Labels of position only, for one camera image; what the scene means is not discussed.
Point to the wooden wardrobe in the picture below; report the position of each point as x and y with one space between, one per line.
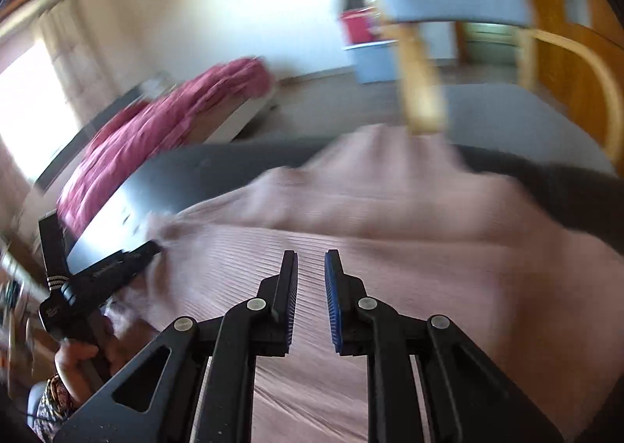
594 72

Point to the person's left hand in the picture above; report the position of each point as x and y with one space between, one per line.
73 360

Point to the grey plastic storage box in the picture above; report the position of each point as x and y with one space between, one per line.
380 65

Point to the bright window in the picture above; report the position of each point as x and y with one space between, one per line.
34 106

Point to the bed with grey headboard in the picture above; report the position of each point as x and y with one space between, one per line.
243 116

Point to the wooden door with gold lines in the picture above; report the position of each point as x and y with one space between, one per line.
536 9

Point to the red fabric bag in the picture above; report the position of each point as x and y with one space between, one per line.
358 26

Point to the bed with red quilt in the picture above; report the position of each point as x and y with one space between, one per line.
170 116

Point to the pink knitted sweater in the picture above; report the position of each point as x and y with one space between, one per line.
390 228

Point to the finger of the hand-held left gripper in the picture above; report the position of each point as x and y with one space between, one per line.
126 262

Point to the beige patterned curtain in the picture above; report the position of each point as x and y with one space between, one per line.
73 62

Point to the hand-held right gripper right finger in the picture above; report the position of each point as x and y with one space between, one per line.
334 301

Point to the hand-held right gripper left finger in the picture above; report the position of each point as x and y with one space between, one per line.
290 296

